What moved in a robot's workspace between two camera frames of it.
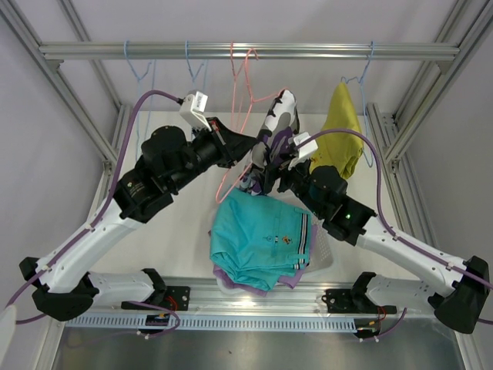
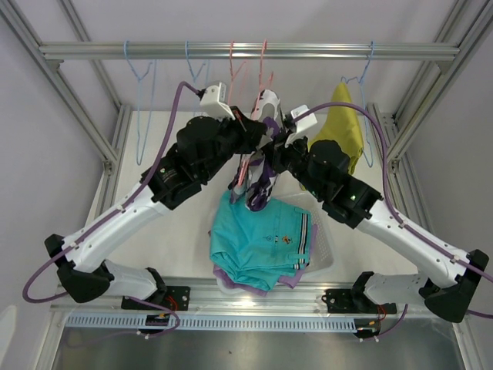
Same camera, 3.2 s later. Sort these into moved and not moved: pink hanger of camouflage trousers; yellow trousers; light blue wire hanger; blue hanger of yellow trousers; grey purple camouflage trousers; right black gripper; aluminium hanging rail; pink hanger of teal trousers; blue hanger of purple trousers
Moved: pink hanger of camouflage trousers; grey purple camouflage trousers; right black gripper; pink hanger of teal trousers
Not moved: blue hanger of yellow trousers; aluminium hanging rail; blue hanger of purple trousers; yellow trousers; light blue wire hanger
